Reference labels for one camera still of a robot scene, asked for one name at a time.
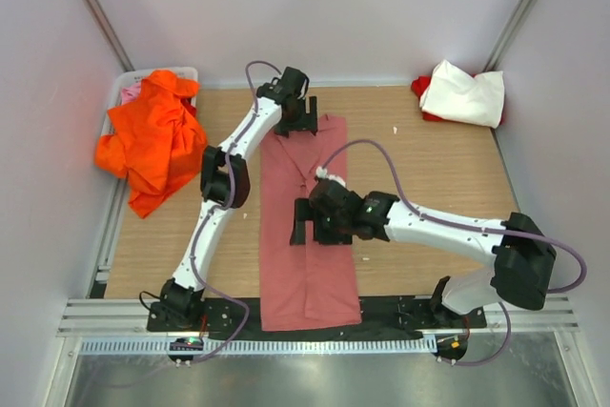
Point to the aluminium frame post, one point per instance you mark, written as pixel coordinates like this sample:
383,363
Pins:
105,27
509,33

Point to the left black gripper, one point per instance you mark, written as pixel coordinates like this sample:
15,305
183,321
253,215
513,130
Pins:
299,121

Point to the right aluminium frame post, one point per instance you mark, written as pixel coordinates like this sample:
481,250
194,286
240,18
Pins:
509,33

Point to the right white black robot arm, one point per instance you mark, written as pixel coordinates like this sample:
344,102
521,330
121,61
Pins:
516,261

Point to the white plastic basket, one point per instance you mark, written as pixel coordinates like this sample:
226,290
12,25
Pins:
129,78

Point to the light pink garment in basket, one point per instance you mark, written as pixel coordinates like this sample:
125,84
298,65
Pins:
130,93

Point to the orange t shirt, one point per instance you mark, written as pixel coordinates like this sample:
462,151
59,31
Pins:
157,144

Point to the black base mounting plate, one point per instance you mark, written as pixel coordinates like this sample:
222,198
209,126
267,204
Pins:
383,318

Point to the pink t shirt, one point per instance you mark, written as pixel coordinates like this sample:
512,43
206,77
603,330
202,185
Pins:
309,286

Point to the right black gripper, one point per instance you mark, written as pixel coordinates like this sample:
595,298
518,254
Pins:
315,224

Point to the white folded t shirt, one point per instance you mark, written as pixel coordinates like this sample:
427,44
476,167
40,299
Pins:
451,73

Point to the slotted cable duct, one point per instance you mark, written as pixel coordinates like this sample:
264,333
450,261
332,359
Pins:
188,346

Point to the left aluminium frame post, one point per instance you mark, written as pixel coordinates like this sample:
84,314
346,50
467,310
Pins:
105,27

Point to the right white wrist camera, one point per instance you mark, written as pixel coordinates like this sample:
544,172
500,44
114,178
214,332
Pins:
322,173

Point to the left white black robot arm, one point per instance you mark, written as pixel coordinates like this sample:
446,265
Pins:
225,187

